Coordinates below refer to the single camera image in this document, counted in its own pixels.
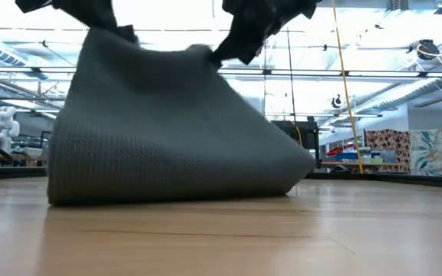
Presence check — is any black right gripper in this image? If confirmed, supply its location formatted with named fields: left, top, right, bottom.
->
left=209, top=0, right=318, bottom=66

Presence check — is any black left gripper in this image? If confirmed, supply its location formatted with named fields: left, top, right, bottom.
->
left=15, top=0, right=140, bottom=45

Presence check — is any grey waffle-weave towel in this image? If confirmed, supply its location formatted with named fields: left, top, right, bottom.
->
left=46, top=27, right=316, bottom=206

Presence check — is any black monitor on stand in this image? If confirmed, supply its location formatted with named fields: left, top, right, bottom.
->
left=270, top=120, right=320, bottom=169

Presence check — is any blue storage bin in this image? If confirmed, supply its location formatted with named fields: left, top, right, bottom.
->
left=335, top=152, right=360, bottom=162

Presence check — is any floral print fabric panel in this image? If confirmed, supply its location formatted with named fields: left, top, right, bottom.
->
left=364, top=129, right=411, bottom=174

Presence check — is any leaf print fabric panel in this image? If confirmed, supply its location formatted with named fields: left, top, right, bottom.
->
left=410, top=129, right=442, bottom=177

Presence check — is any long black hanging cable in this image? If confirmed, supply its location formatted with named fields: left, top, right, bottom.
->
left=285, top=29, right=299, bottom=130

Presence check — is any long yellow hanging cable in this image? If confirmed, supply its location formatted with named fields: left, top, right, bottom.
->
left=331, top=0, right=364, bottom=175

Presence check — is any black metal table frame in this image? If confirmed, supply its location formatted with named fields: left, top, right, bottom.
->
left=0, top=165, right=442, bottom=190

